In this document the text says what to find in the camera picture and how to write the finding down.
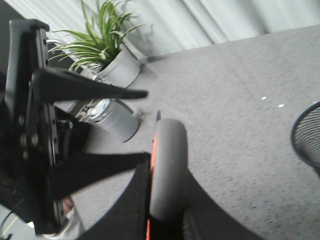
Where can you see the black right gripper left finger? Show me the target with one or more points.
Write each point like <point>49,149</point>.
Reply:
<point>58,85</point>

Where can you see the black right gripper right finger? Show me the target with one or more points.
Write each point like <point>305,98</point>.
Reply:
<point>83,169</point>

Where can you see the grey orange handled scissors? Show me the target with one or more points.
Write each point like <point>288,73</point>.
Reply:
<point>168,172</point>

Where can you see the black mesh pen bucket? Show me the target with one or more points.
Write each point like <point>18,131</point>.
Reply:
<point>305,136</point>

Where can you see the green spider plant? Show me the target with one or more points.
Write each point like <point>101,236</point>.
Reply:
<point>105,30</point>

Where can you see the grey metal tin can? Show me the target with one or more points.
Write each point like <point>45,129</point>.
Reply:
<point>112,115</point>

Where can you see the grey plant pot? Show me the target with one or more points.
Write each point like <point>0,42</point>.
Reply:
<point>122,71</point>

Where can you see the grey white curtain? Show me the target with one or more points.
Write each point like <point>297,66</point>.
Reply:
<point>167,26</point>

